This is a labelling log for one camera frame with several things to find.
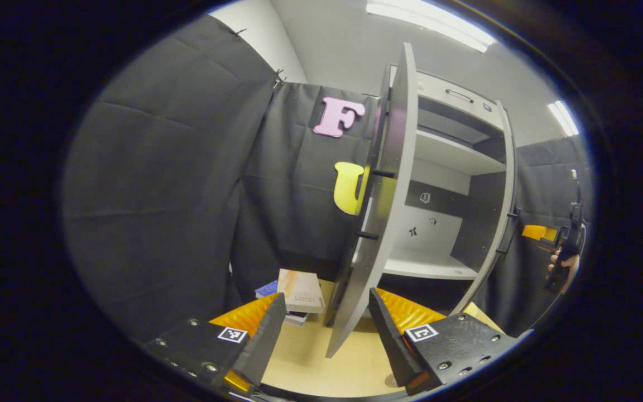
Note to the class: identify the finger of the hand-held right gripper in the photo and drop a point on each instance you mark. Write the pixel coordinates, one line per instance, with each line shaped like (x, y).
(539, 233)

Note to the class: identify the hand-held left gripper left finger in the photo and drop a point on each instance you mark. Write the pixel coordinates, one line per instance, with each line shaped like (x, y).
(265, 340)

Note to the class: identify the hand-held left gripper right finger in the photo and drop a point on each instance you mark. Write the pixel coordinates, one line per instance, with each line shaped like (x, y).
(394, 340)

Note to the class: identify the white cabinet door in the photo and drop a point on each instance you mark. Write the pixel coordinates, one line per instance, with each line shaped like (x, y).
(511, 184)
(402, 139)

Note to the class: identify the white and grey cabinet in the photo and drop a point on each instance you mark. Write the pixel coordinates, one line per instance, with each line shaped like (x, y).
(444, 151)

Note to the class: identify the blue book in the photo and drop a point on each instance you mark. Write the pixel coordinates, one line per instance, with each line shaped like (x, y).
(267, 289)

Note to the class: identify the long ceiling light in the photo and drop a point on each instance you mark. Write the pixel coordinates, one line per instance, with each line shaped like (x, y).
(433, 25)
(563, 118)

